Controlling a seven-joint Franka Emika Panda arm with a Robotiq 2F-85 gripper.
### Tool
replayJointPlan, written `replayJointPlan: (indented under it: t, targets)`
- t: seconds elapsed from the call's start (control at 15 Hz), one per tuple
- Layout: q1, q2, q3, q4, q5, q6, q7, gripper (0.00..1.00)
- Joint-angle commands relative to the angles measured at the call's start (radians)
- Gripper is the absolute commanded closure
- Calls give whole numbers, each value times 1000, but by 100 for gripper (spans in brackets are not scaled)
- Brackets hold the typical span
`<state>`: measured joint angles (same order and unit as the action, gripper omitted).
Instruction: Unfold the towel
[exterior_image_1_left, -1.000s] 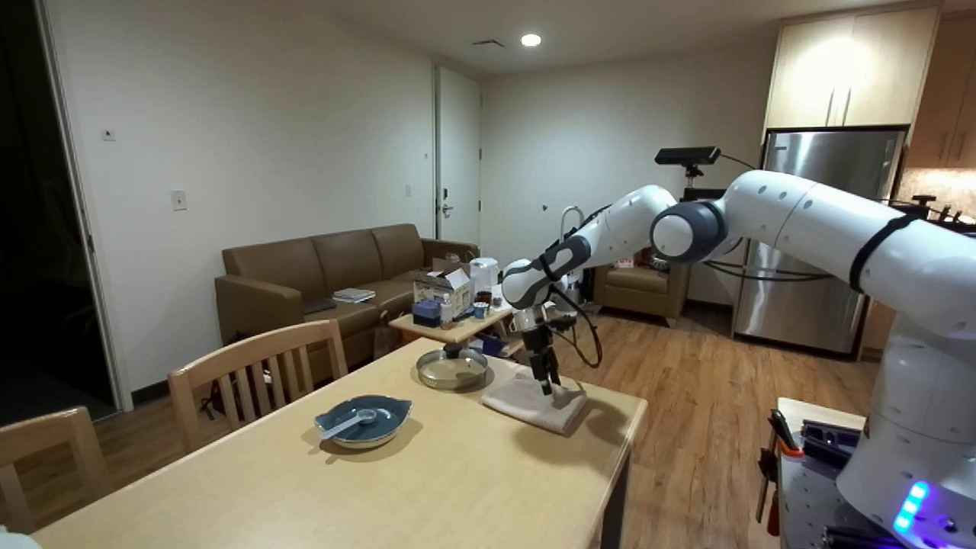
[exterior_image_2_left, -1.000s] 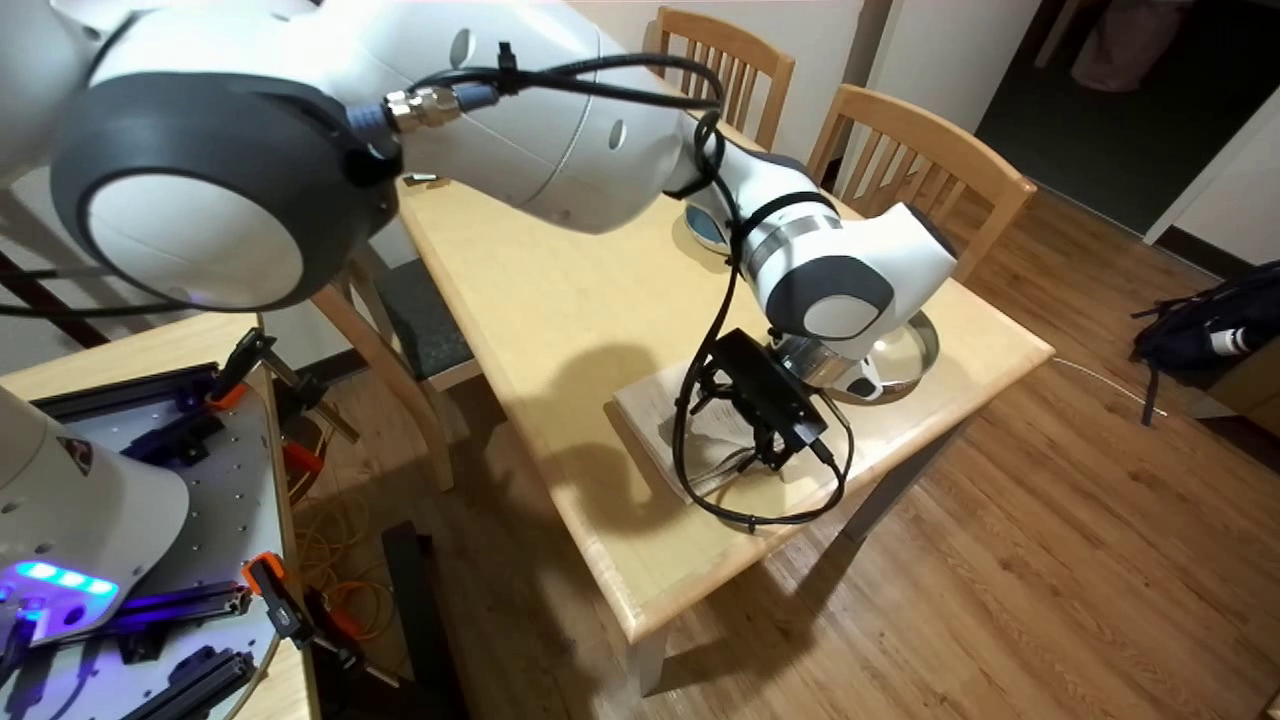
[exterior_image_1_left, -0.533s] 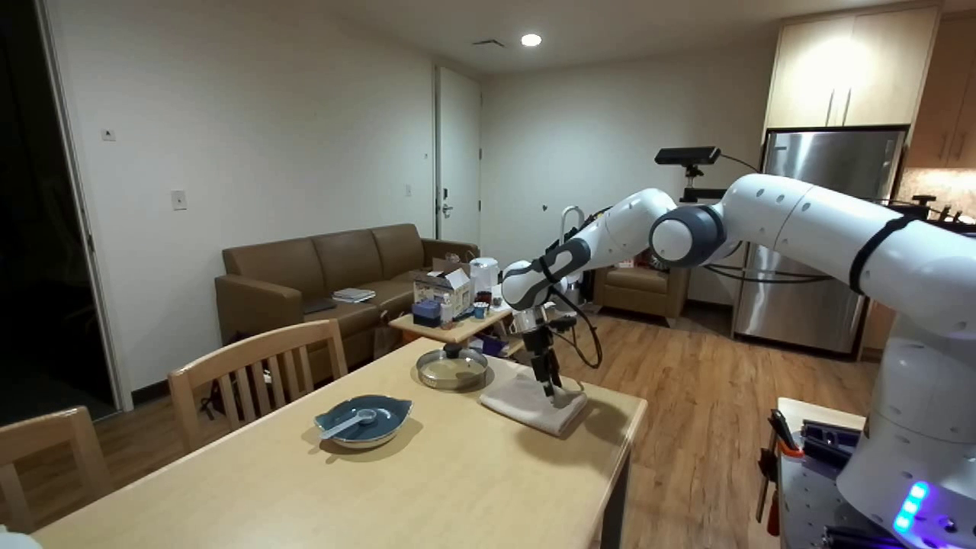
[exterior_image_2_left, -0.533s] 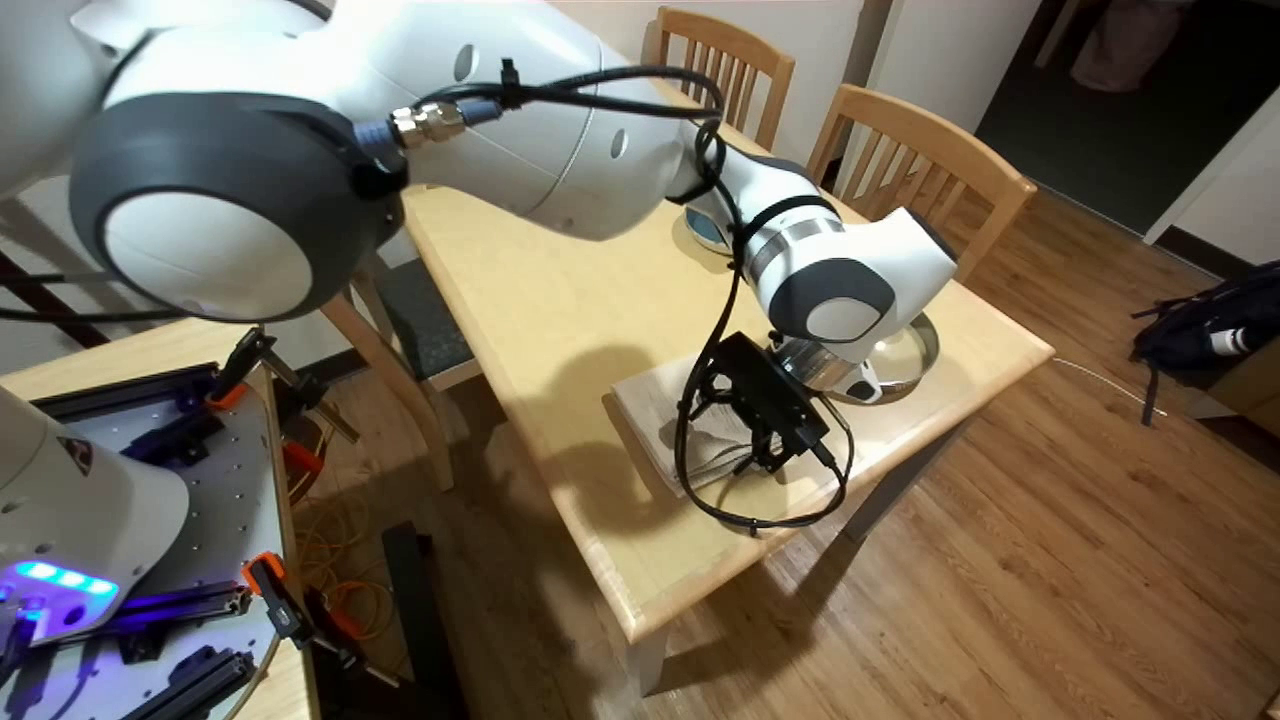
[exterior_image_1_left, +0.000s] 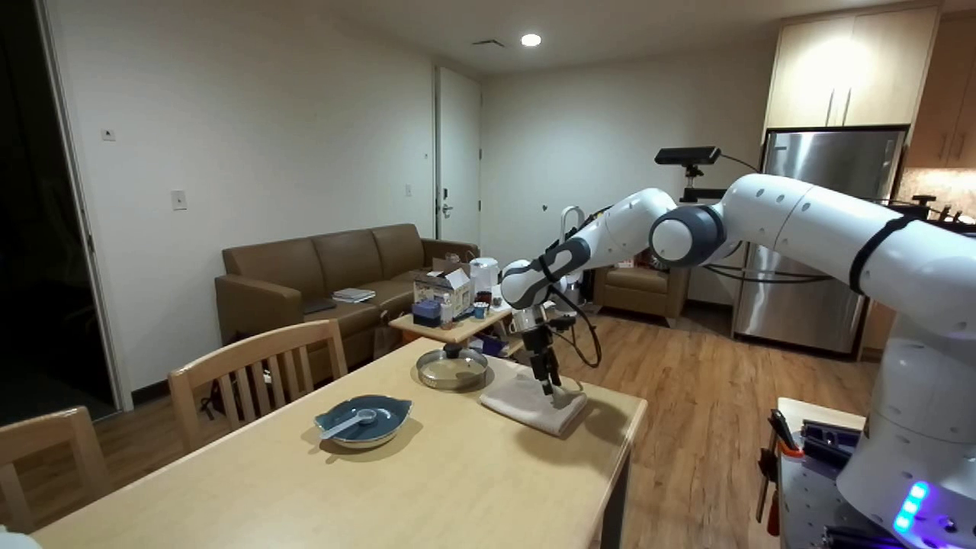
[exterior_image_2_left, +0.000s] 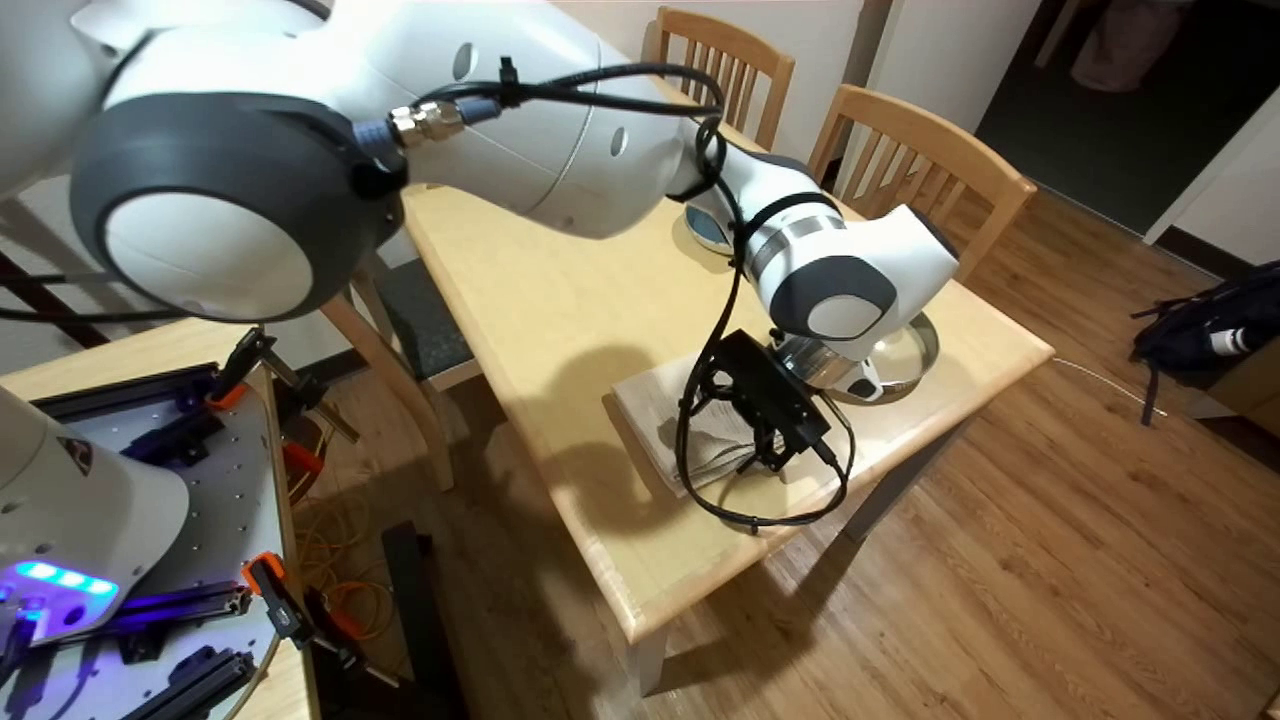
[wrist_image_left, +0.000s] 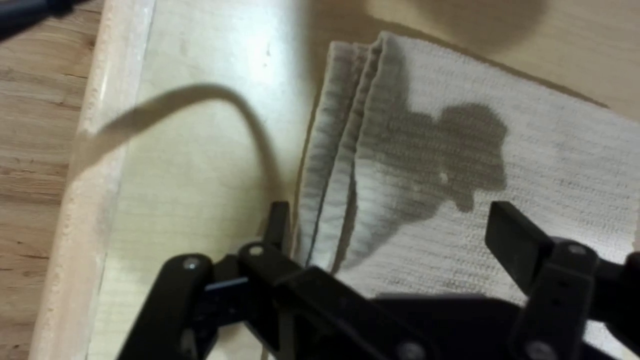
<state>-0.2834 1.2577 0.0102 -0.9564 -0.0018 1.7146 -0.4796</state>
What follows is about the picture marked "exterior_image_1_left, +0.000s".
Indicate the black boom stand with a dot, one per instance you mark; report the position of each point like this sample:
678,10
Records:
696,183

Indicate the light wooden wall cabinet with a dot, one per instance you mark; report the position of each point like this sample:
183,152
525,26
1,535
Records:
842,65

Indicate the white jug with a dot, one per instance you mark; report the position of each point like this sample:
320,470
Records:
484,276

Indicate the dark wooden wall cabinet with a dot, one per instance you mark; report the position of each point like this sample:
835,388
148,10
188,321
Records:
946,94

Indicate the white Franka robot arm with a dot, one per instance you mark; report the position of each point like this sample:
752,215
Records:
811,223

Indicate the wooden robot cart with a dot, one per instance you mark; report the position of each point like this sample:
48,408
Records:
811,500

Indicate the wooden coffee table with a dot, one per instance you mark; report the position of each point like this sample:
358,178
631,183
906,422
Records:
458,332

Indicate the white light switch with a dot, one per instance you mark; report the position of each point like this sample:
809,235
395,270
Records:
181,204

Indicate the round ceiling light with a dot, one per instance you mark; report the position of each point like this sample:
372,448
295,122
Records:
532,40

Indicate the white spoon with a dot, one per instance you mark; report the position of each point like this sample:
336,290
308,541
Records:
339,424

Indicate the clear storage box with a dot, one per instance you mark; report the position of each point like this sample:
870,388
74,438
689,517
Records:
442,301

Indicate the wooden slat-back dining chair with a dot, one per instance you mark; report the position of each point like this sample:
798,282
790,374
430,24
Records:
48,428
255,353

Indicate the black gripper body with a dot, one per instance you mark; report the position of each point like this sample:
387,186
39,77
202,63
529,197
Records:
541,349

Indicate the grey item on sofa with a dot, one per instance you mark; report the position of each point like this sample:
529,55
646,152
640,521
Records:
356,298

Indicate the white door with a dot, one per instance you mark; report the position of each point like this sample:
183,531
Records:
458,154

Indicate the brown armchair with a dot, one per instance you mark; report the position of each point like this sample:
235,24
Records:
643,290

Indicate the brown sofa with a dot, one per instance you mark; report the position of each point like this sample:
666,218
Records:
305,276

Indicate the black stereo camera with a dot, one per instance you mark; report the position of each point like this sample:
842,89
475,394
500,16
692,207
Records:
686,157

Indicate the glass pot lid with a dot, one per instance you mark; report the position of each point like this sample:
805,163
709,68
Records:
454,371

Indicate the blue ceramic bowl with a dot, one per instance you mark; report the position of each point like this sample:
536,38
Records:
379,416

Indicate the white ribbed towel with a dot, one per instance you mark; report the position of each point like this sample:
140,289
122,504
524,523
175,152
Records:
520,408

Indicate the stainless steel fridge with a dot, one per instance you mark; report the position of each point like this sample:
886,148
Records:
811,317

